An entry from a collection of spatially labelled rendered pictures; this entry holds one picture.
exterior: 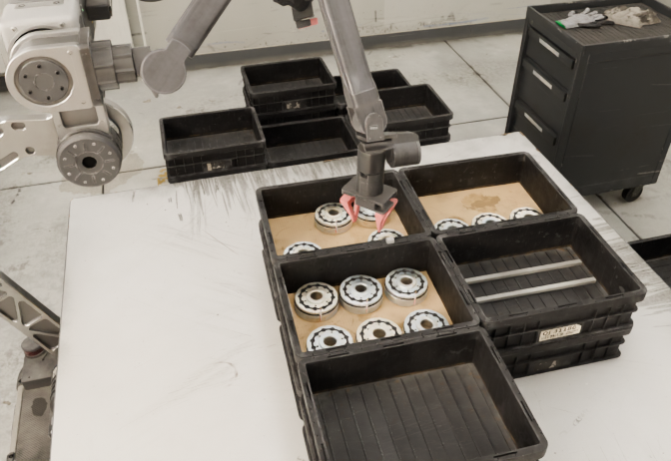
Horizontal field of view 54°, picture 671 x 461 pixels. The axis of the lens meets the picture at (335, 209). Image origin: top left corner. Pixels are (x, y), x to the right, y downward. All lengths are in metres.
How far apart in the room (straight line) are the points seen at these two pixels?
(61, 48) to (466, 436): 1.03
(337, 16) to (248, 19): 3.29
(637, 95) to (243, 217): 1.82
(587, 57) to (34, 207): 2.62
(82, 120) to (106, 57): 0.39
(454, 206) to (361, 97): 0.70
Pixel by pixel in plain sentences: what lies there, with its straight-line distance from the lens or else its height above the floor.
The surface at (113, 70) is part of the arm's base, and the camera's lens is 1.24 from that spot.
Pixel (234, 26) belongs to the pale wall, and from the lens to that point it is 4.56.
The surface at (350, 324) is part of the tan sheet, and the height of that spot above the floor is 0.83.
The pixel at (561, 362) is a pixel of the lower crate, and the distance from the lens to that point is 1.68.
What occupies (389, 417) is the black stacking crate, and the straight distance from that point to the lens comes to 1.39.
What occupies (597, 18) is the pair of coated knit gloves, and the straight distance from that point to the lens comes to 3.15.
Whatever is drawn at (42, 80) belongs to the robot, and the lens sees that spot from 1.25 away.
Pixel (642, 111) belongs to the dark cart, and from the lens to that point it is 3.19.
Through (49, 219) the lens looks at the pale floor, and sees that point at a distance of 3.44.
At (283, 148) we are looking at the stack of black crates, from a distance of 2.97.
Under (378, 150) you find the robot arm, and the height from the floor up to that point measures 1.26.
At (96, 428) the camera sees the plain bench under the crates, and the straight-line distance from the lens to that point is 1.61.
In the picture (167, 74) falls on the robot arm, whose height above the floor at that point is 1.45.
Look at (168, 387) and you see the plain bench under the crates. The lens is 1.64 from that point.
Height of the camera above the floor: 1.97
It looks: 38 degrees down
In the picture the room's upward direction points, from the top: straight up
